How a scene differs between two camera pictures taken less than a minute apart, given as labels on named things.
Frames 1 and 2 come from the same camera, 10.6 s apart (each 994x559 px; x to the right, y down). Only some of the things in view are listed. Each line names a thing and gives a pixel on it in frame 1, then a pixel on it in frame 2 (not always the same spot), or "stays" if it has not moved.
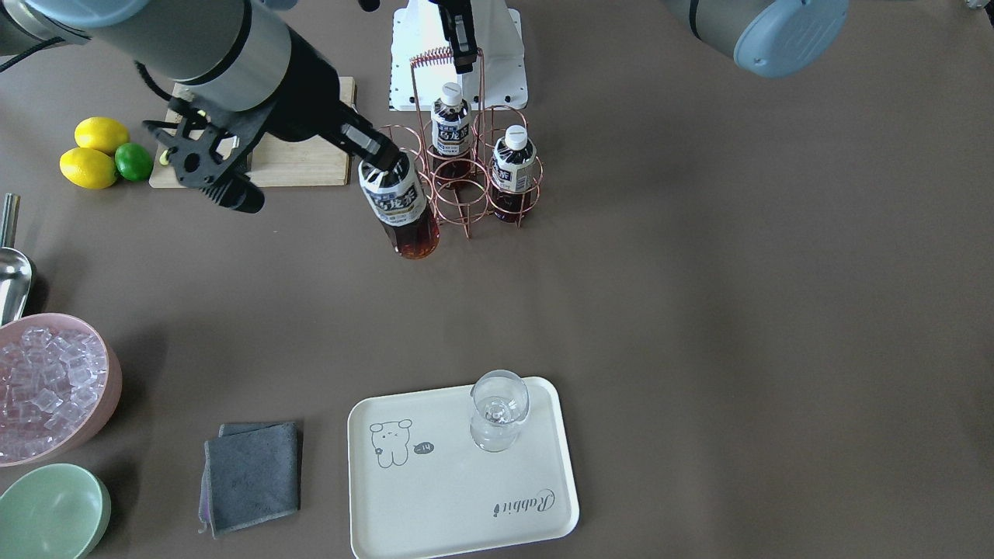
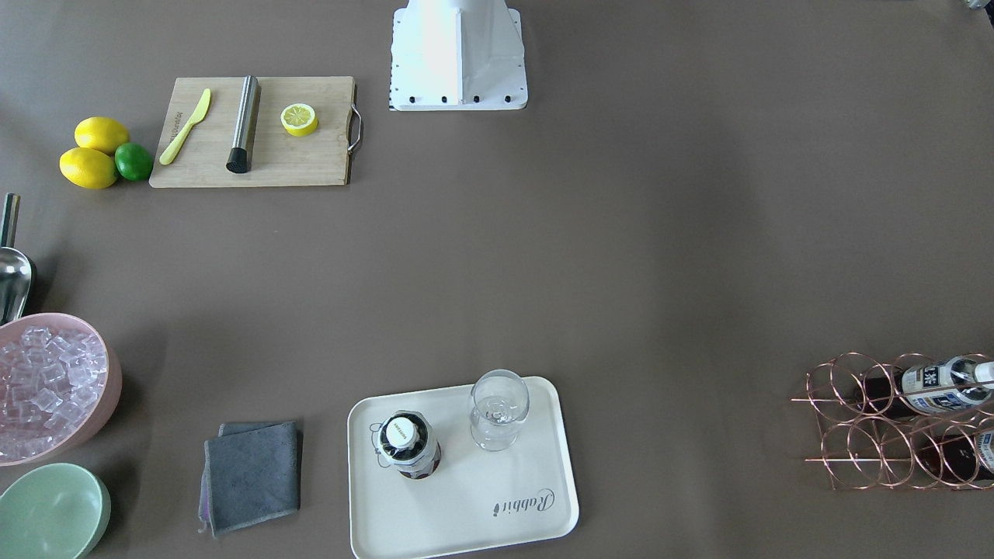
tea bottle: [513, 171] -> [950, 458]
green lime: [133, 161] stays
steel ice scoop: [15, 276] stays
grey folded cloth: [251, 476] stays
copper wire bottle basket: [474, 160] -> [915, 422]
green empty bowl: [55, 512] stays
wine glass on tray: [501, 399] stays
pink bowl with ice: [60, 382] stays
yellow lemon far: [101, 133] stays
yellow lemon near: [87, 168] stays
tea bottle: [451, 130] -> [943, 386]
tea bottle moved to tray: [399, 201] -> [407, 441]
